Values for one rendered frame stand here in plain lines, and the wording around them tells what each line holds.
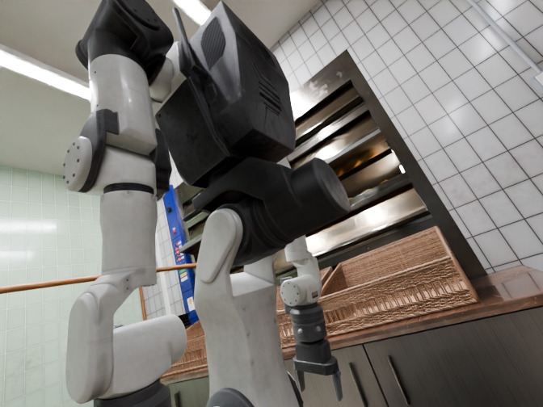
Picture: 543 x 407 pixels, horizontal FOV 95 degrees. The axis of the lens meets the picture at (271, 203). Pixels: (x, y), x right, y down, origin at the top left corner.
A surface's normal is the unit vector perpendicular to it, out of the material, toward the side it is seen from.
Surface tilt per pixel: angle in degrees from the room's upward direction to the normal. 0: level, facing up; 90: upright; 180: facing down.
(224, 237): 90
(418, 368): 90
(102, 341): 102
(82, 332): 89
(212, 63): 90
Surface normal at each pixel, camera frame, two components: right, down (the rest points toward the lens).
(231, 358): -0.57, -0.11
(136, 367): 0.81, -0.30
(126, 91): 0.50, -0.46
